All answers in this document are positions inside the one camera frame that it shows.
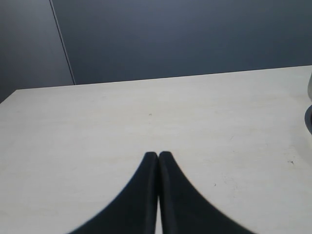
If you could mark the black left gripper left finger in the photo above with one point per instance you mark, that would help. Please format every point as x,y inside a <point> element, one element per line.
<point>134,209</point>

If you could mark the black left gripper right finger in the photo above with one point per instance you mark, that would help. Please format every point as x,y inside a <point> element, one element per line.
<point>183,209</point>

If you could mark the round steel bowl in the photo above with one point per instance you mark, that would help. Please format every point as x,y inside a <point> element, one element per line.
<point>308,119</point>

